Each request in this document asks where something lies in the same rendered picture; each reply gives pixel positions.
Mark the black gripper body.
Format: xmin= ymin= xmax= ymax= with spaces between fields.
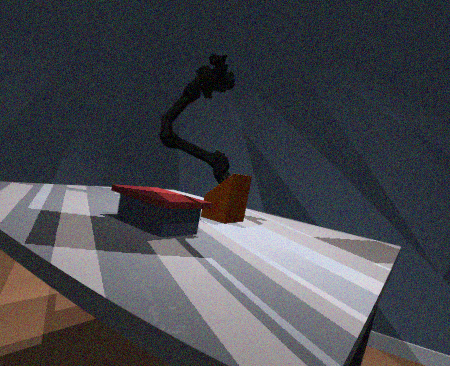
xmin=205 ymin=53 xmax=227 ymax=92

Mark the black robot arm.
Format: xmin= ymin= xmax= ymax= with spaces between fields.
xmin=160 ymin=65 xmax=235 ymax=184

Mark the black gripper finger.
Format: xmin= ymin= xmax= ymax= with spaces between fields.
xmin=213 ymin=64 xmax=228 ymax=83
xmin=212 ymin=55 xmax=227 ymax=66

